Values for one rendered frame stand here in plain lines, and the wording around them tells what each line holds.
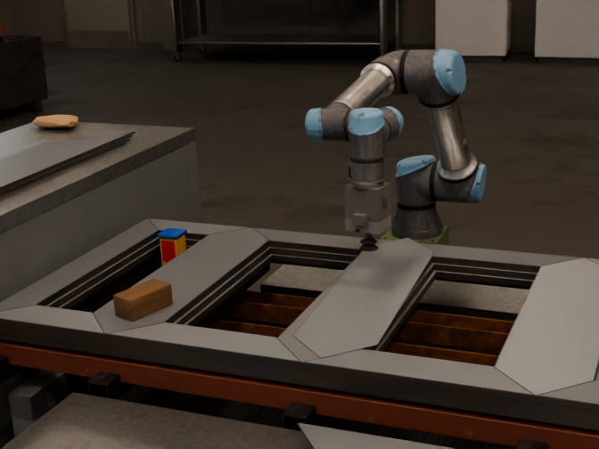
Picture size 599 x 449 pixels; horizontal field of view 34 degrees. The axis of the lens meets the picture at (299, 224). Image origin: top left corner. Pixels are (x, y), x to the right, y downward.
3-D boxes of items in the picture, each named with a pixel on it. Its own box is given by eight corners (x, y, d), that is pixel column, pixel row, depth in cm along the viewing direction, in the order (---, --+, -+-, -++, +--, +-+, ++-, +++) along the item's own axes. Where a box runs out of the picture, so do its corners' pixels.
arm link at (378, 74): (373, 44, 262) (299, 106, 223) (411, 44, 257) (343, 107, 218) (376, 85, 267) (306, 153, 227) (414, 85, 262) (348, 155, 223)
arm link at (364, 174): (374, 165, 209) (341, 161, 213) (375, 185, 210) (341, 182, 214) (389, 157, 215) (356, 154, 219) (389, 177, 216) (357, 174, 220)
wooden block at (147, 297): (133, 322, 209) (130, 300, 208) (114, 315, 213) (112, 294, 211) (173, 304, 218) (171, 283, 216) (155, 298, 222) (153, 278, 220)
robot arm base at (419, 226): (404, 223, 302) (403, 192, 299) (449, 227, 295) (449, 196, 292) (383, 236, 290) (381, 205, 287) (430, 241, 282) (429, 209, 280)
